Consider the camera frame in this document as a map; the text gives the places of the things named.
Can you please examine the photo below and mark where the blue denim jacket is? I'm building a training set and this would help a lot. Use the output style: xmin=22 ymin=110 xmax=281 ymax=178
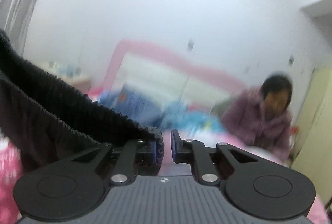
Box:
xmin=97 ymin=87 xmax=163 ymax=127

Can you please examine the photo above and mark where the pink bed headboard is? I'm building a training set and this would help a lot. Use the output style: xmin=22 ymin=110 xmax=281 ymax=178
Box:
xmin=101 ymin=40 xmax=246 ymax=110

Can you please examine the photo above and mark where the dark grey garment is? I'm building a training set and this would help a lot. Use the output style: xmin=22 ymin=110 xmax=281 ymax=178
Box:
xmin=1 ymin=32 xmax=164 ymax=175

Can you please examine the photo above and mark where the cream bedside cabinet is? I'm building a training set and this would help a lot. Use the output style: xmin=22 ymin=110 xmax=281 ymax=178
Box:
xmin=46 ymin=61 xmax=91 ymax=94

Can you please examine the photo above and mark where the pink floral bed blanket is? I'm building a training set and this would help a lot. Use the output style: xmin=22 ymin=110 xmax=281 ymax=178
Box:
xmin=1 ymin=129 xmax=330 ymax=223

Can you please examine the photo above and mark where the yellow wardrobe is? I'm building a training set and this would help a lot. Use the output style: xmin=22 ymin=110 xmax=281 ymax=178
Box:
xmin=290 ymin=65 xmax=332 ymax=183

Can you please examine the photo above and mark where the person in purple robe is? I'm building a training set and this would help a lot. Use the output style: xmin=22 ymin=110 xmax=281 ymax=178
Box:
xmin=221 ymin=73 xmax=293 ymax=161

